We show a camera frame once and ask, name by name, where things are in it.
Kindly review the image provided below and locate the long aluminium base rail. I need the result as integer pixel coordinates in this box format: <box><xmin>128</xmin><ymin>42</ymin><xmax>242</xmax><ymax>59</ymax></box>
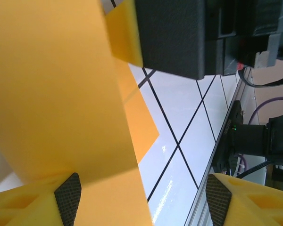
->
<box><xmin>183</xmin><ymin>68</ymin><xmax>254</xmax><ymax>226</ymax></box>

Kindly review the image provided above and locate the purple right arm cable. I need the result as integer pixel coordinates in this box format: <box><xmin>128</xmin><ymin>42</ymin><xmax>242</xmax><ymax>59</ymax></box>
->
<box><xmin>231</xmin><ymin>96</ymin><xmax>283</xmax><ymax>176</ymax></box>

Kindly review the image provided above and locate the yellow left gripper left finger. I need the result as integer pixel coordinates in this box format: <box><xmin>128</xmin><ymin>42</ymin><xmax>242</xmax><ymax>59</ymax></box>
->
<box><xmin>0</xmin><ymin>172</ymin><xmax>82</xmax><ymax>226</ymax></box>

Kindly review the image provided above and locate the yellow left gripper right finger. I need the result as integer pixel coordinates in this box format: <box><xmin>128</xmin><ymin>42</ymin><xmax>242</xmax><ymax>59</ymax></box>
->
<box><xmin>206</xmin><ymin>173</ymin><xmax>283</xmax><ymax>226</ymax></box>

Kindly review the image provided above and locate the yellow paper sheet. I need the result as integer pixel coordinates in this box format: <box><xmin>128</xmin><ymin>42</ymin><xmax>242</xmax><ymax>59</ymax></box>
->
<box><xmin>0</xmin><ymin>0</ymin><xmax>160</xmax><ymax>226</ymax></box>

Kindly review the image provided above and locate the thin black right gripper cable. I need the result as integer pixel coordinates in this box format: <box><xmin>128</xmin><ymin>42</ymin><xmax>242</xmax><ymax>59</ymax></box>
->
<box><xmin>238</xmin><ymin>68</ymin><xmax>283</xmax><ymax>88</ymax></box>

